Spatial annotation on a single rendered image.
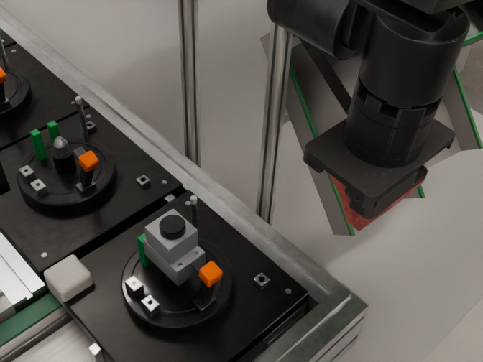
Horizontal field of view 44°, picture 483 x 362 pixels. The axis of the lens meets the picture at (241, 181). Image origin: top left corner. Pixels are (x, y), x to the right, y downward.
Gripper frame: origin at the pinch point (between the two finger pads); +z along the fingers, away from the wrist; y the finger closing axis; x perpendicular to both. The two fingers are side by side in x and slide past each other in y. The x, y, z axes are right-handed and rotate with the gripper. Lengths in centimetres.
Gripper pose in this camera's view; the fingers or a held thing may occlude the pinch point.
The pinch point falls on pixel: (356, 218)
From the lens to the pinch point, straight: 51.8
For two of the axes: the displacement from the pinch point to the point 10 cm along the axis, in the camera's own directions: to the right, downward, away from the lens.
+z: -0.6, 6.7, 7.4
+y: -7.4, 4.7, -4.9
